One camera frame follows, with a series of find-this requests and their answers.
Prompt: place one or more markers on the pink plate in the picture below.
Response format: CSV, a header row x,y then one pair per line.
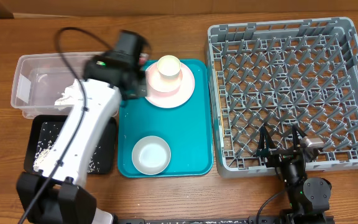
x,y
177,97

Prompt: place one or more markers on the white napkin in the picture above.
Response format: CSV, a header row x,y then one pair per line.
x,y
71,96

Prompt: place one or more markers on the pink bowl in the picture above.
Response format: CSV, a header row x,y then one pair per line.
x,y
160,83

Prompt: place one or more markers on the teal serving tray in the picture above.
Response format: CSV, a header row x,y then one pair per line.
x,y
187,129

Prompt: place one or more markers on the grey dish rack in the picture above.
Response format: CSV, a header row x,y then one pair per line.
x,y
279,74

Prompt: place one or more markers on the cream cup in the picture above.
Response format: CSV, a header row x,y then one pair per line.
x,y
169,66

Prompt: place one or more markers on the pile of rice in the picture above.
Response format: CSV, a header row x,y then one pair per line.
x,y
48,135

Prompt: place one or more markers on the clear plastic bin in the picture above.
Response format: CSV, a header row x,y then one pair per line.
x,y
39,80

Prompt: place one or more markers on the red snack wrapper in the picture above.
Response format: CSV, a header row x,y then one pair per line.
x,y
143,58

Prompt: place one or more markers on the black tray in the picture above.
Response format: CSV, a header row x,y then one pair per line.
x,y
107,142

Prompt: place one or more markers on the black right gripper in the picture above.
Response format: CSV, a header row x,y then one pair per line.
x,y
279,154

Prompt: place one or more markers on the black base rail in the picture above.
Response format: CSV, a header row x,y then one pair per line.
x,y
248,220

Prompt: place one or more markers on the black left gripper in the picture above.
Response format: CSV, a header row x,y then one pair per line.
x,y
142,88

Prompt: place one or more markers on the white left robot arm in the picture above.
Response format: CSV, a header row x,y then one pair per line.
x,y
55,191

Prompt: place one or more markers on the grey bowl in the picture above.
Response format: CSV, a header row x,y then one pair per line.
x,y
151,155

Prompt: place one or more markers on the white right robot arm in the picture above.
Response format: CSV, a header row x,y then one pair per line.
x,y
308,197

